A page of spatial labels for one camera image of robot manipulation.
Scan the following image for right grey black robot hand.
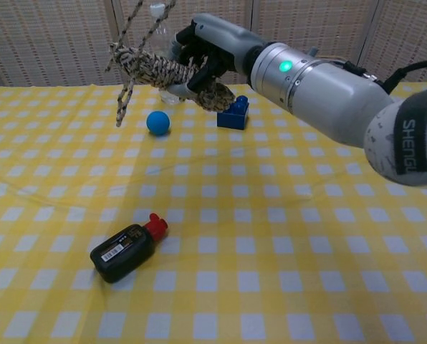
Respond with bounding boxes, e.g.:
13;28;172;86
168;13;267;105

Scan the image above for speckled beige braided rope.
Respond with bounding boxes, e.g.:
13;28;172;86
105;0;236;128

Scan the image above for blue building block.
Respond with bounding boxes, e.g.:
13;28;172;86
216;95;250;130

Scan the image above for clear plastic water bottle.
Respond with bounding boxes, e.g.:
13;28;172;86
149;2;186;105

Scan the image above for blue ball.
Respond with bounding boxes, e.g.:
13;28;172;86
145;110;172;136

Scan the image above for woven bamboo folding screen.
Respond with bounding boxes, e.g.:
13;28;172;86
0;0;427;87

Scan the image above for yellow white checked tablecloth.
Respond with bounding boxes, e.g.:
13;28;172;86
0;82;427;344

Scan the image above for black ink bottle red cap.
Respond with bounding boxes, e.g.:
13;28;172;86
90;212;169;284

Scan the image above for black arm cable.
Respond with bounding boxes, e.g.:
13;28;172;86
344;59;427;96

